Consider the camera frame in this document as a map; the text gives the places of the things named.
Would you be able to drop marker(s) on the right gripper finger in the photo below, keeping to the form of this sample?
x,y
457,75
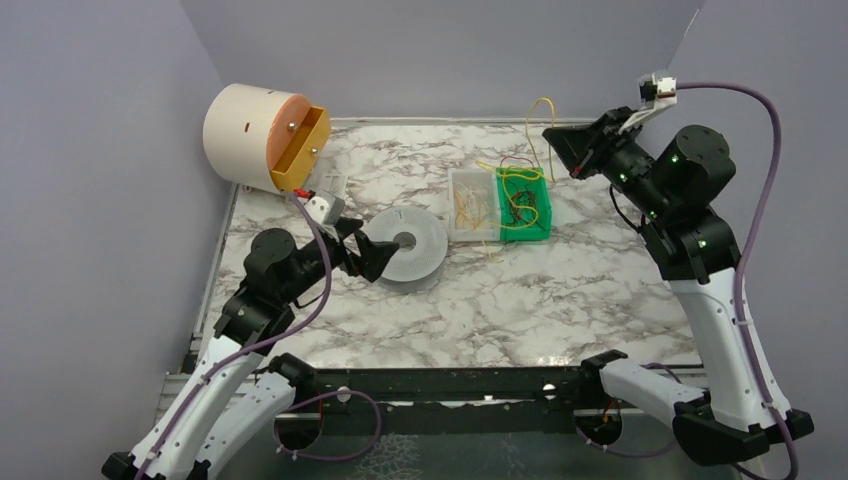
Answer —
x,y
617,120
572,144

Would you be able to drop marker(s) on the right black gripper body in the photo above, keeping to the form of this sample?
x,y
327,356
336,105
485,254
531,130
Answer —
x,y
603,142

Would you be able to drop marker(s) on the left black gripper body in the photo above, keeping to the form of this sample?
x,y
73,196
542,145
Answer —
x,y
348,248

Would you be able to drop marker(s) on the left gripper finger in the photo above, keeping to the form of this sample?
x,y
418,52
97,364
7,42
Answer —
x,y
344,227
374,256

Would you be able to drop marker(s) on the white perforated cable spool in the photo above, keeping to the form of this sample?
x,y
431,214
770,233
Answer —
x,y
423,245

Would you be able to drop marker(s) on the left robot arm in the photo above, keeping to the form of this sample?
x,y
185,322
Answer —
x,y
203,428

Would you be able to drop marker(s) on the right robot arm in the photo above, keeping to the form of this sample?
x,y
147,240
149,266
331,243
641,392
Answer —
x,y
742,412

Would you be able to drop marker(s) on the packaged ruler set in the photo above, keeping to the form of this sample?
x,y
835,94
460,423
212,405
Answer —
x,y
334,183

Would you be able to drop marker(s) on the green plastic bin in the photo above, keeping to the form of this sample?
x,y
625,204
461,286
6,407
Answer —
x,y
526,212

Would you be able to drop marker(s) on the orange drawer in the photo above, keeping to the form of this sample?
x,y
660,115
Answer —
x,y
293,147

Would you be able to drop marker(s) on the clear plastic bin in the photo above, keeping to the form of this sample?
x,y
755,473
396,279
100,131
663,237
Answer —
x,y
474,206

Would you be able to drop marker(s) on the white cylinder drawer container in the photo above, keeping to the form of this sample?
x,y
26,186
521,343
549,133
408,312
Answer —
x,y
247,129

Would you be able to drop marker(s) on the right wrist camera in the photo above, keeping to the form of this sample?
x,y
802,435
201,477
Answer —
x,y
658,90

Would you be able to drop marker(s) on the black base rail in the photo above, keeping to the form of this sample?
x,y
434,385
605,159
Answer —
x,y
437,397

